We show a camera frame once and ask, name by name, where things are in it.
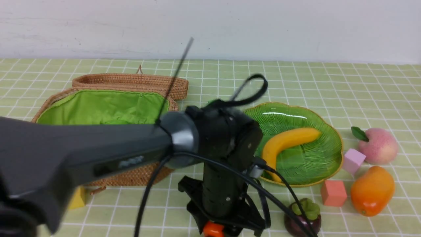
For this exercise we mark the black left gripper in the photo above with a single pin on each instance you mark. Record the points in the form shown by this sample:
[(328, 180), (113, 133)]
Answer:
[(221, 197)]

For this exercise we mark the orange red pepper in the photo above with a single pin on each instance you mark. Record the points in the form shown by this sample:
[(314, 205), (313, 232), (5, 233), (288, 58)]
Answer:
[(212, 229)]

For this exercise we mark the yellow banana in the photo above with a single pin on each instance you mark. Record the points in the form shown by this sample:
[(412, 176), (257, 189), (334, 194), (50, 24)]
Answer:
[(284, 140)]

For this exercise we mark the purple mangosteen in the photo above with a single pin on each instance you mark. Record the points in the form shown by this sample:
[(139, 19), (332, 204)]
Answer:
[(308, 212)]

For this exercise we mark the orange mango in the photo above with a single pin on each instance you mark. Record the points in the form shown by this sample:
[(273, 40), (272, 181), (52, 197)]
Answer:
[(372, 192)]

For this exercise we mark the pink peach with leaf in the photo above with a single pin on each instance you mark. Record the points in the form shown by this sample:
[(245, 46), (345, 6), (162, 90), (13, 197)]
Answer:
[(378, 145)]

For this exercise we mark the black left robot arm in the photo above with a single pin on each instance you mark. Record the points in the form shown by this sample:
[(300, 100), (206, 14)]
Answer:
[(41, 165)]

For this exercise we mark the green glass leaf plate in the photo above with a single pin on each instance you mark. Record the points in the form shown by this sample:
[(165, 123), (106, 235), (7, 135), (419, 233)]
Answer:
[(306, 164)]

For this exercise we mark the salmon foam cube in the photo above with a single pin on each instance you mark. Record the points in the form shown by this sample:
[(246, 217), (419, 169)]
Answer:
[(333, 193)]

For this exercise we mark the pink foam cube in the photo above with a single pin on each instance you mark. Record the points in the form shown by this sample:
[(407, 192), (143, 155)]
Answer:
[(352, 160)]

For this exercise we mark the woven wicker basket lid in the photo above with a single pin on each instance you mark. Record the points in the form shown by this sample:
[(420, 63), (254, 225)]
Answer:
[(134, 82)]

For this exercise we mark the yellow foam cube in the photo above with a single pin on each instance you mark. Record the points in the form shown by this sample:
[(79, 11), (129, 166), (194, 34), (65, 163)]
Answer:
[(78, 199)]

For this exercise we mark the green checkered tablecloth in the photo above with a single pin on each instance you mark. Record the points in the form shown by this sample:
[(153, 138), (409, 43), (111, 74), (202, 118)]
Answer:
[(344, 94)]

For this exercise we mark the woven wicker basket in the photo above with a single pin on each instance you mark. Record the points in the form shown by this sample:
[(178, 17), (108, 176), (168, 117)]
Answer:
[(136, 177)]

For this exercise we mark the green fabric basket lining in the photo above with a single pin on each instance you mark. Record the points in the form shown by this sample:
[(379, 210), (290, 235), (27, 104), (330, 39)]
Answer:
[(84, 107)]

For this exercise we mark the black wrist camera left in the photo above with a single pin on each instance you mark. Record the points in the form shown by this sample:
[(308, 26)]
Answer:
[(246, 145)]

